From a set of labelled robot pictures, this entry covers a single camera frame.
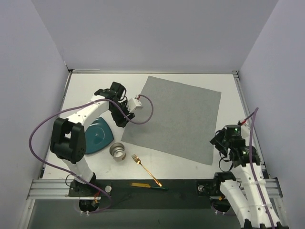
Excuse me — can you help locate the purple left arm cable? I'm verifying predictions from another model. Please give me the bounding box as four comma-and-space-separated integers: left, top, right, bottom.
28, 94, 154, 213

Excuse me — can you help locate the white steel cup brown band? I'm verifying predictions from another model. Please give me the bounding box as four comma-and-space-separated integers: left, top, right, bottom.
109, 142, 126, 162

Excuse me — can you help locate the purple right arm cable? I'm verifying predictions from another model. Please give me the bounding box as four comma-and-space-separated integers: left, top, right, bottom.
243, 107, 277, 229

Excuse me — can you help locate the gold fork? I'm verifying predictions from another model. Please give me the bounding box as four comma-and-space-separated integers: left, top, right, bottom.
132, 154, 163, 187

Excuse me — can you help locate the grey cloth placemat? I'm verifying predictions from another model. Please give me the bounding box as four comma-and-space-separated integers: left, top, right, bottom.
122, 76, 221, 165

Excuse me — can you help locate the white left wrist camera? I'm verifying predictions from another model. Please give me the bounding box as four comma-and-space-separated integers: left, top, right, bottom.
126, 94, 143, 113

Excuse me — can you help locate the gold knife teal handle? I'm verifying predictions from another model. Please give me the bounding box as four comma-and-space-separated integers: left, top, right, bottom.
130, 183, 168, 190

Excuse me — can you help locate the black front mat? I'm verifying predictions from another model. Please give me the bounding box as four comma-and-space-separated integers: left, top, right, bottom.
69, 178, 229, 210

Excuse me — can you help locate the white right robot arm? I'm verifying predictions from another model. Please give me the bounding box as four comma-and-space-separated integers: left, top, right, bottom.
210, 125, 286, 229

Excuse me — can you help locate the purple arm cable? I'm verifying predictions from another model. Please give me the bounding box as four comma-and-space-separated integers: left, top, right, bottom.
28, 94, 154, 213
243, 107, 277, 229

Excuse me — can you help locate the teal square plate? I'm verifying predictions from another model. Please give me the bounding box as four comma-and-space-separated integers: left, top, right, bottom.
85, 117, 114, 155

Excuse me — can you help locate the aluminium front rail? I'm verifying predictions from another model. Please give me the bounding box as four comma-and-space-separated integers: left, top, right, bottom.
27, 178, 283, 200

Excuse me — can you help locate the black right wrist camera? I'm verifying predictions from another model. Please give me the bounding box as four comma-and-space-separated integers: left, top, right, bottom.
224, 125, 242, 141

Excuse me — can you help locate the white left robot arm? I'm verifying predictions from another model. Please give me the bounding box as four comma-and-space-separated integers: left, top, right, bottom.
50, 82, 135, 196

